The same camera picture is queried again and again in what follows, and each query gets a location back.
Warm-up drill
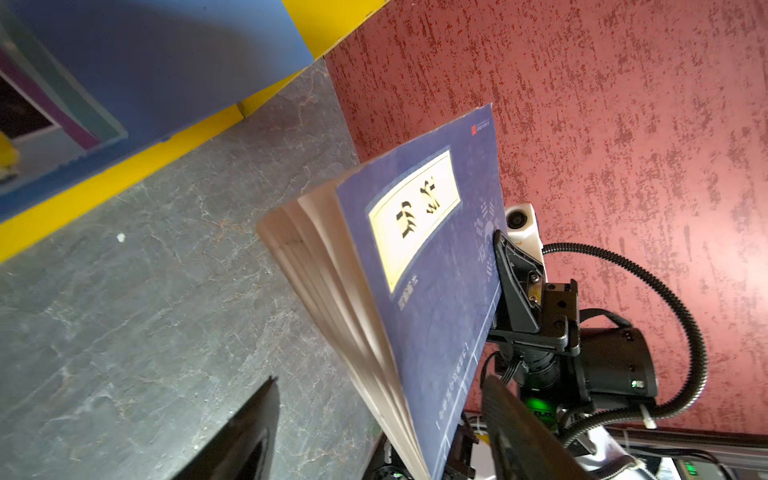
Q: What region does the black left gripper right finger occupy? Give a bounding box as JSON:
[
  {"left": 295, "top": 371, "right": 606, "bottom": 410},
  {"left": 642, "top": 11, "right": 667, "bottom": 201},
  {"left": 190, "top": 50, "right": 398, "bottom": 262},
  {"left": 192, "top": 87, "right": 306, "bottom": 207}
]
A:
[{"left": 482, "top": 376, "right": 590, "bottom": 480}]

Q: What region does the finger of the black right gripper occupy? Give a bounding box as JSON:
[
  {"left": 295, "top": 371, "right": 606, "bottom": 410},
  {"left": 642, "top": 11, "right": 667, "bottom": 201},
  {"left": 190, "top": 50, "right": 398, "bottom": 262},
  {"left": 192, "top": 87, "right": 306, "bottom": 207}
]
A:
[{"left": 493, "top": 230, "right": 544, "bottom": 333}]

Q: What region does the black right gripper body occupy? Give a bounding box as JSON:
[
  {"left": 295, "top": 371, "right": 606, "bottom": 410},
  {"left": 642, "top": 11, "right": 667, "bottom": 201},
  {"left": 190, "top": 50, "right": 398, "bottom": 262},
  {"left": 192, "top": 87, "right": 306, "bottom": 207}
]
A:
[{"left": 488, "top": 281, "right": 658, "bottom": 432}]

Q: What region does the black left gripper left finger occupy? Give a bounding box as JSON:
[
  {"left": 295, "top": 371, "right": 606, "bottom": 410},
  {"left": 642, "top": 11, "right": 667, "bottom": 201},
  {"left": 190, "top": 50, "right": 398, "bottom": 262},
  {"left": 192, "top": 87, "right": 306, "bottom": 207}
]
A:
[{"left": 173, "top": 377, "right": 280, "bottom": 480}]

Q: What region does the dark blue book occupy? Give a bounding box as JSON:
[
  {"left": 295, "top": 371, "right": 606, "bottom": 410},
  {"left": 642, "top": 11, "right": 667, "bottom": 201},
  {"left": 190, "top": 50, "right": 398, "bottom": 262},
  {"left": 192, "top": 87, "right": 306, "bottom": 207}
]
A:
[{"left": 258, "top": 106, "right": 505, "bottom": 479}]

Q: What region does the white book with galaxy picture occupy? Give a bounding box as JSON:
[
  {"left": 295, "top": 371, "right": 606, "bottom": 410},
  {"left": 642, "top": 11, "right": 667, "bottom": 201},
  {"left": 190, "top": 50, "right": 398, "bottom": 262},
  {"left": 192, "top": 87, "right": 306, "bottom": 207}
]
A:
[{"left": 1, "top": 1, "right": 128, "bottom": 194}]

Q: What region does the yellow pink blue bookshelf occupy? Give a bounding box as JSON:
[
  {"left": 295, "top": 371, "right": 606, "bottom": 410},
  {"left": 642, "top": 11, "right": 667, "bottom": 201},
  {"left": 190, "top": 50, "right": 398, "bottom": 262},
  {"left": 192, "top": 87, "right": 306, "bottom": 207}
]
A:
[{"left": 1, "top": 1, "right": 381, "bottom": 259}]

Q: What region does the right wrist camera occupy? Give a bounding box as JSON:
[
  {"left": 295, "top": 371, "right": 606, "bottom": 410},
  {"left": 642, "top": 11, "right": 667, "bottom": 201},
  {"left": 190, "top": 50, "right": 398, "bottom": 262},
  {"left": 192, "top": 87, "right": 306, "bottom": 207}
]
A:
[{"left": 505, "top": 203, "right": 547, "bottom": 277}]

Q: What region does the black corrugated cable conduit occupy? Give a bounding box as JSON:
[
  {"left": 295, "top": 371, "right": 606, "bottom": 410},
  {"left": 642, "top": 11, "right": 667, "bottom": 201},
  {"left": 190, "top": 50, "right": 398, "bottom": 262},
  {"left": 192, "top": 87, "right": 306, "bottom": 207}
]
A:
[{"left": 541, "top": 241, "right": 709, "bottom": 448}]

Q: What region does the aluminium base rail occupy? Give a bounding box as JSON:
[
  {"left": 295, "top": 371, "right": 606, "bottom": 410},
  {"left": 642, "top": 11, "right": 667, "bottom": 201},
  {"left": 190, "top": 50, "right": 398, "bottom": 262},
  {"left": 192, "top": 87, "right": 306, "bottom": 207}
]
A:
[{"left": 606, "top": 425, "right": 767, "bottom": 479}]

